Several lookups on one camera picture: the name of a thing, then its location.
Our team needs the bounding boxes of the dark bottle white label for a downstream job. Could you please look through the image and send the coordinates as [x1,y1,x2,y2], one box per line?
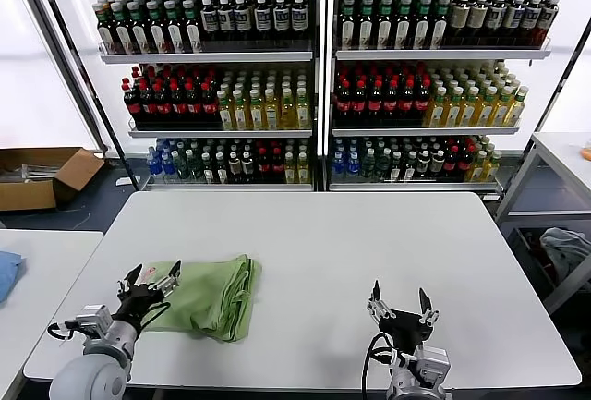
[290,0,309,41]
[253,0,272,42]
[234,0,253,42]
[271,0,291,41]
[520,0,543,47]
[484,0,508,48]
[217,0,235,42]
[535,0,561,46]
[199,0,219,42]

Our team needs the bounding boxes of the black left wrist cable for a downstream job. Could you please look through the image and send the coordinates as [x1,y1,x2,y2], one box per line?
[47,321,84,341]

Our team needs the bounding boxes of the cola bottle red cap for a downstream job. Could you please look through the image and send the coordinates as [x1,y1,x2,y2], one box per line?
[200,81,219,127]
[399,77,416,125]
[122,79,142,128]
[383,79,401,127]
[414,77,432,124]
[256,148,271,184]
[351,79,369,127]
[368,79,385,127]
[457,145,475,179]
[271,148,285,184]
[185,81,203,127]
[138,81,157,127]
[335,79,353,127]
[443,145,459,179]
[169,81,188,127]
[153,81,173,127]

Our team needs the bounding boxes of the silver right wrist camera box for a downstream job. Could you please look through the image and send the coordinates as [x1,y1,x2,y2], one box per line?
[417,346,452,376]

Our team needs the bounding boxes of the dark bottle beige label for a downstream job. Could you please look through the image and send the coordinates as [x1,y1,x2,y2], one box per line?
[448,0,471,48]
[502,0,526,47]
[466,0,489,48]

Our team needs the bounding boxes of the metal rods bundle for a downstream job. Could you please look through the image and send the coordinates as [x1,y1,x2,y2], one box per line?
[0,163,62,185]

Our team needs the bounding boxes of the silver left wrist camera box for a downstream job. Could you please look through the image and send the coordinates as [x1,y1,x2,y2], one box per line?
[73,305,112,334]

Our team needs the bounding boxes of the black diagonal frame pole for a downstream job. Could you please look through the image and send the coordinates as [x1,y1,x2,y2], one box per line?
[27,0,142,191]
[501,16,591,198]

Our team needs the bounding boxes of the white shelf rack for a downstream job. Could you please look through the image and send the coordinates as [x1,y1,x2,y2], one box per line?
[66,0,324,193]
[322,0,585,198]

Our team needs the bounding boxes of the blue folded cloth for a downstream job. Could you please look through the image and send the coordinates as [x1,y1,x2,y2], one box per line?
[0,249,28,305]

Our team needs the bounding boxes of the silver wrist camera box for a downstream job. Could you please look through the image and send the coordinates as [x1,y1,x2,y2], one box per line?
[73,305,112,334]
[417,346,452,376]

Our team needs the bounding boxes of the dark bottle green cap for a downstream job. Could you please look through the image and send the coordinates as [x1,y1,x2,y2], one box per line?
[163,0,186,55]
[110,1,134,55]
[94,0,116,55]
[357,0,375,50]
[394,0,413,50]
[429,0,450,49]
[145,0,168,55]
[127,1,151,55]
[181,0,203,54]
[413,0,431,50]
[340,0,356,50]
[376,0,393,50]

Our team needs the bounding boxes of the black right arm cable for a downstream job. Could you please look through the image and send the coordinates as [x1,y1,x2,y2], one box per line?
[360,332,398,394]

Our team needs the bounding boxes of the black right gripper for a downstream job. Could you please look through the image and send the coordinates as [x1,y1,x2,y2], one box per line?
[367,280,440,349]

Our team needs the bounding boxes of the grey frame side table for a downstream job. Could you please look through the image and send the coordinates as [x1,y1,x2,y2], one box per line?
[493,130,591,316]

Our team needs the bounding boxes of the white side table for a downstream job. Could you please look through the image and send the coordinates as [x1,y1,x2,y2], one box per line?
[0,228,105,400]

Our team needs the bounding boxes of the brown cardboard box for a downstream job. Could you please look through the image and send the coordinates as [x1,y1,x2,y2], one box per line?
[0,146,106,212]

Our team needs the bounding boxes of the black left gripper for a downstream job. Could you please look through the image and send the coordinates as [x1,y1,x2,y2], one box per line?
[113,260,182,325]

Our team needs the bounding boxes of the grey crumpled cloth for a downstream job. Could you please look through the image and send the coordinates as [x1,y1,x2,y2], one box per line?
[538,226,591,286]

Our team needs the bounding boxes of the green polo shirt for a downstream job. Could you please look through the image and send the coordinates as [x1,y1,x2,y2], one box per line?
[138,254,263,342]

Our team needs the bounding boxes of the grey diagonal frame pole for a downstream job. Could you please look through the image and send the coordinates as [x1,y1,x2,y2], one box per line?
[6,0,110,157]

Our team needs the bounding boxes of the black storage crate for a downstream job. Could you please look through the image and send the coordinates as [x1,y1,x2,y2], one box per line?
[511,225,572,300]

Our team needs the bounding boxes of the black left gripper cable loop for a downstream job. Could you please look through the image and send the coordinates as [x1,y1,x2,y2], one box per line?
[140,302,171,327]

